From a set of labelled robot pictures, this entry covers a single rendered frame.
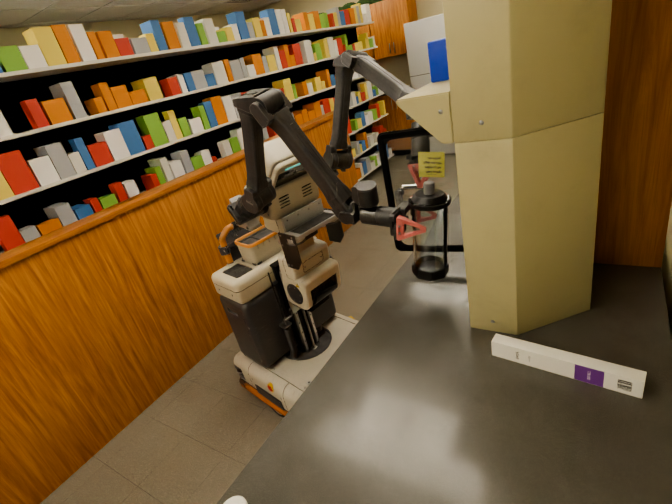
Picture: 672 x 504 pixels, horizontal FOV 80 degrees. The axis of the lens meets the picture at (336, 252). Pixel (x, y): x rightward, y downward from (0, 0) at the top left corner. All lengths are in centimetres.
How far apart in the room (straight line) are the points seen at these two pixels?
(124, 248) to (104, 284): 22
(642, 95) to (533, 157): 38
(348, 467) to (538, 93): 77
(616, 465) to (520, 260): 40
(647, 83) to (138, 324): 247
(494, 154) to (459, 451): 56
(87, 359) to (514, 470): 216
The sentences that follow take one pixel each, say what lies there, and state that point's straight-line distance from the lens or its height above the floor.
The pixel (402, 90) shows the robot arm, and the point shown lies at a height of 148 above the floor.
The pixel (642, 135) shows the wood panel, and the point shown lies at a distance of 123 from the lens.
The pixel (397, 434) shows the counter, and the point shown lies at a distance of 87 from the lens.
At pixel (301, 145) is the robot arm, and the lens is 116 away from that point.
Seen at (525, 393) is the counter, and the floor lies 94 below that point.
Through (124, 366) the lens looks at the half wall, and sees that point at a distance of 266.
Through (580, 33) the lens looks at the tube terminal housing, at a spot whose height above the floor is 156.
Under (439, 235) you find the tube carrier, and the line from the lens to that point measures 108.
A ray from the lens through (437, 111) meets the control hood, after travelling 87.
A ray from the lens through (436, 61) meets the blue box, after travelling 107.
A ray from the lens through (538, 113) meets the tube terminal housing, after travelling 87.
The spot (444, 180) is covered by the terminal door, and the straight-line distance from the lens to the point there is 124.
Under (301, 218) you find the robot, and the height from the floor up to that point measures 106.
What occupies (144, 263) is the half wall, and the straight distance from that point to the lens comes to 259.
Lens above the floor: 162
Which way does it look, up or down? 25 degrees down
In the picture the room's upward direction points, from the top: 14 degrees counter-clockwise
